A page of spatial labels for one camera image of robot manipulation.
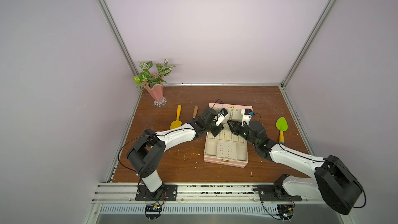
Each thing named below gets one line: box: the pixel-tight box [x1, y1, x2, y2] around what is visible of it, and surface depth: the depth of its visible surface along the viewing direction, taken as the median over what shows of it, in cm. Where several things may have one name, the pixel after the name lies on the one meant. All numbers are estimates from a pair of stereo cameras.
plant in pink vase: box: [133, 59, 176, 107], surface depth 96 cm
